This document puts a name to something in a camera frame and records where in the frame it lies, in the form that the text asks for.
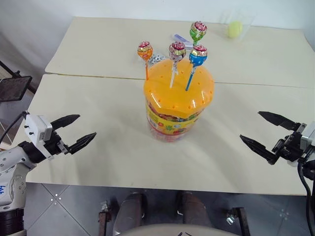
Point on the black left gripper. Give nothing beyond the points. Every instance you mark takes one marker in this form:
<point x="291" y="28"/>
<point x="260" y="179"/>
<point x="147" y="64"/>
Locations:
<point x="55" y="145"/>

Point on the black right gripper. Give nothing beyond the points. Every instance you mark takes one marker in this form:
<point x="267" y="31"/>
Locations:
<point x="291" y="146"/>

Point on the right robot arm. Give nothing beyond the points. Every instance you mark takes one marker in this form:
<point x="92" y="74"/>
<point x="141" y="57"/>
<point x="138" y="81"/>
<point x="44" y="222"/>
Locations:
<point x="310" y="172"/>

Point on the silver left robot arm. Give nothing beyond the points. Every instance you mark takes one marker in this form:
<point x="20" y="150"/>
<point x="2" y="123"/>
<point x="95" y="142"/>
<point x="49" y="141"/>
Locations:
<point x="9" y="177"/>

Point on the lollipop jar with orange lid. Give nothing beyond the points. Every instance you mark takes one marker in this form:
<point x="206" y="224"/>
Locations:
<point x="172" y="98"/>

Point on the blue wrapped lollipop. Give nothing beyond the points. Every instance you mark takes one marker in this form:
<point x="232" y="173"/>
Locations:
<point x="198" y="57"/>

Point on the orange wrapped lollipop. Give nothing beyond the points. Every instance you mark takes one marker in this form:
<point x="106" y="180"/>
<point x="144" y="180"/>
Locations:
<point x="145" y="51"/>

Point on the pink white wrapped lollipop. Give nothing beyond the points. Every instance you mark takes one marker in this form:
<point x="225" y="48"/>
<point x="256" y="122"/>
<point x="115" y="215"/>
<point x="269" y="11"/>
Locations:
<point x="176" y="50"/>

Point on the green wrapped lollipop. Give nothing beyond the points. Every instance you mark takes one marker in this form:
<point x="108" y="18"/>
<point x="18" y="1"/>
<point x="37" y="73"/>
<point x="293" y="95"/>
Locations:
<point x="198" y="30"/>

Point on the black flat screen panel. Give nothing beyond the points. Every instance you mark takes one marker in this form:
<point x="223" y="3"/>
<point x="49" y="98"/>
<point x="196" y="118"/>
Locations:
<point x="13" y="88"/>

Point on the black metal stand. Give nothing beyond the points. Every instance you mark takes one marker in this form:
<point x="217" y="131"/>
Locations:
<point x="14" y="72"/>

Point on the dark rounded shape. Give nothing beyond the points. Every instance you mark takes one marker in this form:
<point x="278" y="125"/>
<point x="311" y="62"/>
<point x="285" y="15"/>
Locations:
<point x="130" y="211"/>

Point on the black white patterned small object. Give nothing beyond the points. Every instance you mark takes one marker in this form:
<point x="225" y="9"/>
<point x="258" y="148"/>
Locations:
<point x="156" y="59"/>

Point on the yellow tennis ball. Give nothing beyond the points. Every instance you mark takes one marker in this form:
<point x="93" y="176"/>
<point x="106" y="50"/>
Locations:
<point x="235" y="29"/>

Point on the white purple packet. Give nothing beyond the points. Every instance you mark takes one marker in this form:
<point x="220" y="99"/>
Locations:
<point x="182" y="39"/>

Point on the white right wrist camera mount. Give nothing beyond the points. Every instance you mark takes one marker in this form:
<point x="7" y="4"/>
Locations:
<point x="308" y="136"/>

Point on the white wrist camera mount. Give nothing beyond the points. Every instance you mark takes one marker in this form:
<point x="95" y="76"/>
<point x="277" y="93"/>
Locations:
<point x="308" y="136"/>
<point x="34" y="127"/>

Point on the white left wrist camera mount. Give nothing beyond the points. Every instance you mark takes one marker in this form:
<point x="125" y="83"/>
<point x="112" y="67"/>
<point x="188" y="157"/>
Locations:
<point x="34" y="127"/>

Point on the rusty metal table bracket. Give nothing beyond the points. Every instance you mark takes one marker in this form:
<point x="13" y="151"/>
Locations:
<point x="240" y="220"/>
<point x="103" y="218"/>

